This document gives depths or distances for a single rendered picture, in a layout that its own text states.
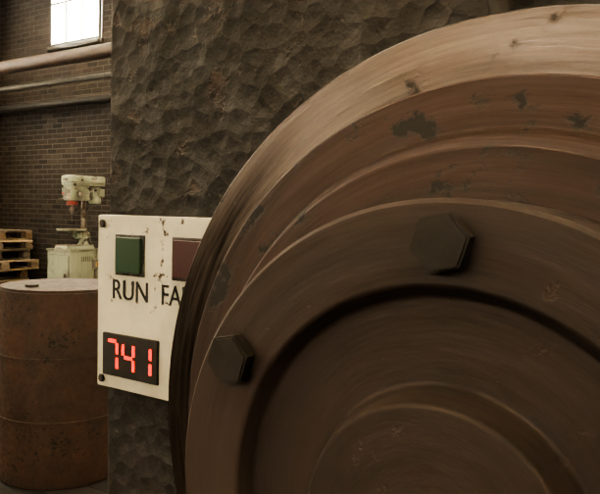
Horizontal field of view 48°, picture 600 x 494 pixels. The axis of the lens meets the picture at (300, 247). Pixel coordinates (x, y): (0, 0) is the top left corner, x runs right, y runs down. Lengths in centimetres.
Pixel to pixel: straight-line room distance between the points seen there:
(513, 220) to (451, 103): 10
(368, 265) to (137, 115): 48
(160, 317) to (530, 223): 48
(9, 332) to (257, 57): 272
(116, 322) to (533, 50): 51
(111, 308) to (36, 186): 1051
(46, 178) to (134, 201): 1031
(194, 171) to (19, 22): 1130
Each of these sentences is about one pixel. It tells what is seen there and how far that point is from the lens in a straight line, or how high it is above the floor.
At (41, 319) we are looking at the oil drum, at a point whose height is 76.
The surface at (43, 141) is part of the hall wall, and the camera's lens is 1113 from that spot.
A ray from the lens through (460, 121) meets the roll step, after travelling 35.
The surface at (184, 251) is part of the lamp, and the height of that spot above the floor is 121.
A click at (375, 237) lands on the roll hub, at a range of 29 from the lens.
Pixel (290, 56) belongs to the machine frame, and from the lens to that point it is 62.
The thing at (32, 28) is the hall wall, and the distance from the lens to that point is 1163.
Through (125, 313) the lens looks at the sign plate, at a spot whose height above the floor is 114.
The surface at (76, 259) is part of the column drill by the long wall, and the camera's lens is 852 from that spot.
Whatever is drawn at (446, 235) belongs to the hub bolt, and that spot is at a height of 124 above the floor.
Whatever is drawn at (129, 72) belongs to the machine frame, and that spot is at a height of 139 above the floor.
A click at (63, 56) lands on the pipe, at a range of 969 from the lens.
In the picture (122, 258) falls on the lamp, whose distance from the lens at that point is 71.
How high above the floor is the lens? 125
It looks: 3 degrees down
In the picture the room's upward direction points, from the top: 1 degrees clockwise
